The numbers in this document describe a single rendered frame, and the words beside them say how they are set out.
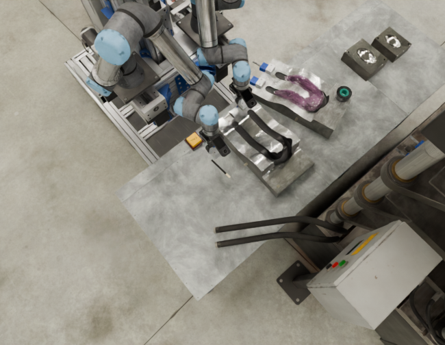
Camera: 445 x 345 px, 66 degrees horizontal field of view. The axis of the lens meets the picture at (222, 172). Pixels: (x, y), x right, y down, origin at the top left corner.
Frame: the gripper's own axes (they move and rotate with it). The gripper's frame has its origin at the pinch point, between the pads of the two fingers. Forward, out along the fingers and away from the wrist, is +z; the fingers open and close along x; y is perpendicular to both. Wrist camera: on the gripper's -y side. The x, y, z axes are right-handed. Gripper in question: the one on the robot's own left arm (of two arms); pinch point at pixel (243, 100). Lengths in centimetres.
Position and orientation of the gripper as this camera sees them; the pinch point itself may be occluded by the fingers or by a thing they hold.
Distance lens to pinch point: 183.8
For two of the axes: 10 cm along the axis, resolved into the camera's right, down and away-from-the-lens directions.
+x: -7.6, 6.5, -0.5
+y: -6.5, -7.5, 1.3
